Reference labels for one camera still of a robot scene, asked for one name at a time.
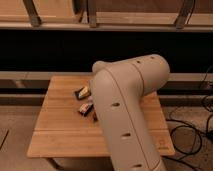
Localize dark red oblong object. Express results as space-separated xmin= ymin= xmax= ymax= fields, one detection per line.
xmin=92 ymin=111 xmax=98 ymax=122

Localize black cables on floor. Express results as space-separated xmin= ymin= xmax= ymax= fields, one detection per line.
xmin=163 ymin=64 xmax=213 ymax=171

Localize eraser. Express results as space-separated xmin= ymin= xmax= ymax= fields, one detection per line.
xmin=78 ymin=103 xmax=93 ymax=117

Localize blue and yellow sponge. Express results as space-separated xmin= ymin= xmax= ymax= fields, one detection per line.
xmin=74 ymin=86 xmax=91 ymax=100

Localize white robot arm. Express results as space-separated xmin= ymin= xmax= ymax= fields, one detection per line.
xmin=90 ymin=54 xmax=170 ymax=171

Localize wooden table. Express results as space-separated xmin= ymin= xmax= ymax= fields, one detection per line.
xmin=27 ymin=75 xmax=175 ymax=159

